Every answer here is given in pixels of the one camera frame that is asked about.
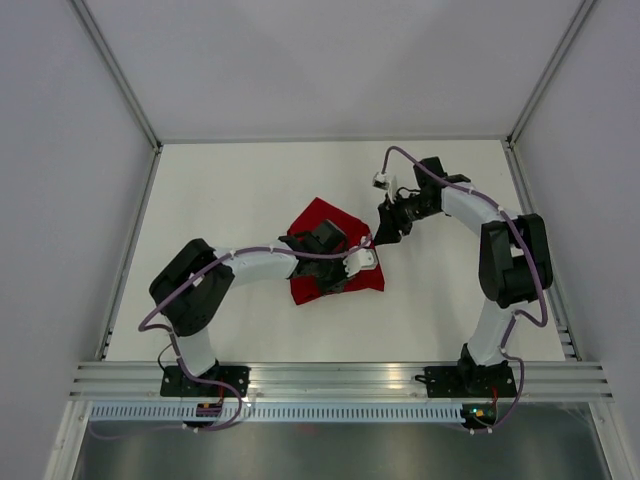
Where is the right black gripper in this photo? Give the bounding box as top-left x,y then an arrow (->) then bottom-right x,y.
373,191 -> 438,246

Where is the red cloth napkin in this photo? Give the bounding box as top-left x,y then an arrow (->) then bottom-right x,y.
281,197 -> 385,305

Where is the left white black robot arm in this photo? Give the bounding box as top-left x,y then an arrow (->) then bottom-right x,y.
149,220 -> 348,396

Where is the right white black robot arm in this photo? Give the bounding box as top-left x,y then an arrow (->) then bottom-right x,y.
373,157 -> 553,398

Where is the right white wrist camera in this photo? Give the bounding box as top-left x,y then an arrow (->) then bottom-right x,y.
372,171 -> 398,203

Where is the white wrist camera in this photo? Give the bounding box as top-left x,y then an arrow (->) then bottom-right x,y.
343,248 -> 379,278
372,171 -> 398,203

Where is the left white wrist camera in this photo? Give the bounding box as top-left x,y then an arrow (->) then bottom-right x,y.
343,248 -> 379,278

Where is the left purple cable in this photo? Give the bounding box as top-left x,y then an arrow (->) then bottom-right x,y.
89,233 -> 374,440

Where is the purple cable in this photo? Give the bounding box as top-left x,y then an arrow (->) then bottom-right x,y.
89,233 -> 374,440
382,145 -> 549,436

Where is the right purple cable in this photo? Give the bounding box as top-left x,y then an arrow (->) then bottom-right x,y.
382,145 -> 549,436

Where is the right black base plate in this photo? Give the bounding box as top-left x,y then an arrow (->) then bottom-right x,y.
414,364 -> 517,399

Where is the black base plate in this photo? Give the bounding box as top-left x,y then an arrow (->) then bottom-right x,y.
414,364 -> 517,399
160,365 -> 250,398

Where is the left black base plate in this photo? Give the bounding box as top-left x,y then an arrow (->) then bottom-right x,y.
160,365 -> 250,398

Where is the aluminium front rail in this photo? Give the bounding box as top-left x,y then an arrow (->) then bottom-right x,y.
69,361 -> 613,403

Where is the aluminium frame right post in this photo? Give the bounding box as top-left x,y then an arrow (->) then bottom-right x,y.
504,0 -> 599,148

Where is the aluminium frame post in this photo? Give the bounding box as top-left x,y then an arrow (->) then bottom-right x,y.
68,0 -> 162,152
504,0 -> 599,148

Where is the aluminium frame left post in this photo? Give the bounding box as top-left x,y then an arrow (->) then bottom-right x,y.
68,0 -> 162,152

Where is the white slotted cable duct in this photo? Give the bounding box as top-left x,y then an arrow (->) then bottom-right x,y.
90,402 -> 464,424

